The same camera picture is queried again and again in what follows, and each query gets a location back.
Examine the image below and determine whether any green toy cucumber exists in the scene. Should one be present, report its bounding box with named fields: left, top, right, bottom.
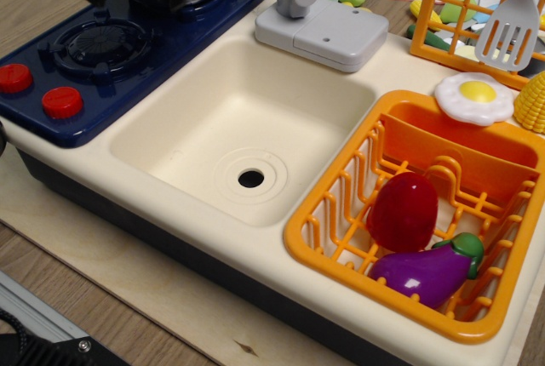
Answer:
left=406, top=25, right=450, bottom=52

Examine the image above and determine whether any toy fried egg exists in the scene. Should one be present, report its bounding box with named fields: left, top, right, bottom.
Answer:
left=434, top=72, right=514, bottom=127

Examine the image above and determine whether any purple toy eggplant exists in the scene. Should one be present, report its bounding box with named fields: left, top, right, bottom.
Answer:
left=368, top=232, right=485, bottom=309

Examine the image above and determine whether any black braided cable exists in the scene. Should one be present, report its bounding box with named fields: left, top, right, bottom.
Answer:
left=0, top=308, right=33, bottom=366

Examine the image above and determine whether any red stove knob right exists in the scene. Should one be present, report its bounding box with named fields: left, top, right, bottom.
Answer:
left=42, top=87, right=83, bottom=119

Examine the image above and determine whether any red stove knob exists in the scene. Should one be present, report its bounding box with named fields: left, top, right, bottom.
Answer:
left=42, top=87, right=83, bottom=119
left=0, top=64, right=33, bottom=94

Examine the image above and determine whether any grey slotted spatula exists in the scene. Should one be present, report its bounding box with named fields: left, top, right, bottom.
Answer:
left=475, top=0, right=540, bottom=71

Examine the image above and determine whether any grey toy faucet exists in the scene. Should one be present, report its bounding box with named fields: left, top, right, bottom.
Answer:
left=255, top=0, right=389, bottom=72

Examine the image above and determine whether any navy blue toy stove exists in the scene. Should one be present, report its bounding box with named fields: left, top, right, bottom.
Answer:
left=1, top=0, right=263, bottom=148

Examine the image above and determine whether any yellow toy corn cob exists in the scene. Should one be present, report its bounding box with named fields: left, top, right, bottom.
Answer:
left=513, top=71, right=545, bottom=134

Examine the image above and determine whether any small yellow corn piece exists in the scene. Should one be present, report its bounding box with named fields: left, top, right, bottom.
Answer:
left=409, top=0, right=442, bottom=23

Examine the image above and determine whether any orange dish rack basket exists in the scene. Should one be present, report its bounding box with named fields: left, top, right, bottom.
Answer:
left=284, top=90, right=544, bottom=344

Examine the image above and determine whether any red toy pepper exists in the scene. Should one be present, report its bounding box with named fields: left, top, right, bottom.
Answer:
left=366, top=172, right=439, bottom=253

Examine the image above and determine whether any red stove knob left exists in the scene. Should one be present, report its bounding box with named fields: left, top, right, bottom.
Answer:
left=0, top=64, right=33, bottom=94

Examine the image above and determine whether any black bracket with screw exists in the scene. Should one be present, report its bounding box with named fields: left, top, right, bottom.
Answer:
left=16, top=335, right=129, bottom=366

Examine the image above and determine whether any light green toy food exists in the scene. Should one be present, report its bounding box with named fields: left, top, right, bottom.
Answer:
left=439, top=0, right=476, bottom=24

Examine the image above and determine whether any cream toy kitchen sink unit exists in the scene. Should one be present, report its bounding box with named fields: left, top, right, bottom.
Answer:
left=2, top=11, right=544, bottom=365

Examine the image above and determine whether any orange utensil holder rack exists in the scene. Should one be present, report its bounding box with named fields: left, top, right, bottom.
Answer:
left=410, top=0, right=544, bottom=89

